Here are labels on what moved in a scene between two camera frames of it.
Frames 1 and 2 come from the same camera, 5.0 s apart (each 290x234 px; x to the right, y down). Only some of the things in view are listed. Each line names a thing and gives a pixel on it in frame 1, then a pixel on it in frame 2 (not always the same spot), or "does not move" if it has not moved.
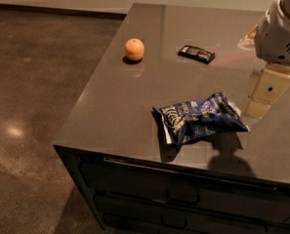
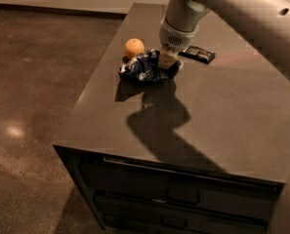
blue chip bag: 191,121 -> 145,66
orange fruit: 135,49 does not move
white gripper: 276,38 -> 174,38
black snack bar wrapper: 197,54 does not move
